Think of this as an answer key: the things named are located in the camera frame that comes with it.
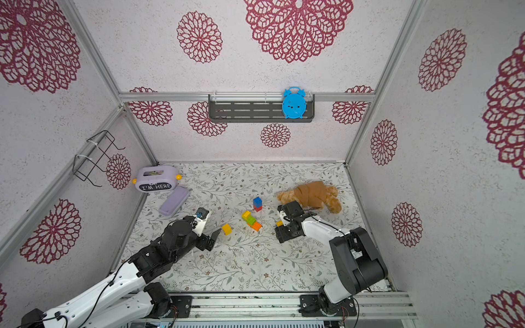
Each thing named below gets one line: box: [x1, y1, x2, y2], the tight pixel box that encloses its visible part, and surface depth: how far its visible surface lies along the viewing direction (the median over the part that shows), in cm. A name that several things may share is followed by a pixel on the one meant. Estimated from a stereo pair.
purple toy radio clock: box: [131, 165, 183, 193], surface depth 105 cm
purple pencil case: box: [158, 185, 190, 217], surface depth 102 cm
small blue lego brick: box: [252, 196, 263, 209], surface depth 99 cm
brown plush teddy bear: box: [276, 181, 342, 214], surface depth 97 cm
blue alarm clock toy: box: [281, 86, 307, 119], surface depth 90 cm
